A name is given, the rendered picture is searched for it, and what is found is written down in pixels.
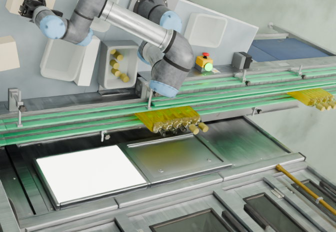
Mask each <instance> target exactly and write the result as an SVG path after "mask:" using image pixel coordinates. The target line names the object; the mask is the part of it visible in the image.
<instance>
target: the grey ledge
mask: <svg viewBox="0 0 336 232"><path fill-rule="evenodd" d="M299 102H300V101H298V100H297V101H290V102H283V103H277V104H270V105H264V106H258V109H259V110H260V109H261V110H262V113H261V114H267V113H273V112H279V111H285V110H291V109H297V108H300V107H299V106H298V105H299ZM252 113H253V110H252V107H251V108H244V109H238V110H231V111H225V112H218V113H212V114H205V115H201V121H202V122H208V121H214V120H220V119H226V118H232V117H238V116H245V115H246V116H248V117H249V116H252ZM261 114H258V112H257V111H255V112H254V116H255V115H261Z"/></svg>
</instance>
